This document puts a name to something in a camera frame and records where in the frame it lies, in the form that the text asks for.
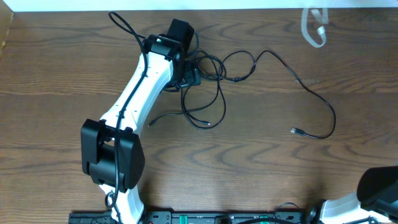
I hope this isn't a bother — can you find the white usb cable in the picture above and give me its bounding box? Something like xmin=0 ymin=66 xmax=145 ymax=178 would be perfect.
xmin=300 ymin=7 xmax=329 ymax=49

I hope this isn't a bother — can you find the black usb cable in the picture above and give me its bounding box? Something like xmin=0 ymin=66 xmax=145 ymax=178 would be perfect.
xmin=198 ymin=49 xmax=337 ymax=139

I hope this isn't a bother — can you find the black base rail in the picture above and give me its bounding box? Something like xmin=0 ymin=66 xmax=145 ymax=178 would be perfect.
xmin=68 ymin=203 xmax=315 ymax=224

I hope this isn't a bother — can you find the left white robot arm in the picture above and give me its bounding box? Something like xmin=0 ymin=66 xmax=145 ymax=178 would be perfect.
xmin=81 ymin=19 xmax=194 ymax=223

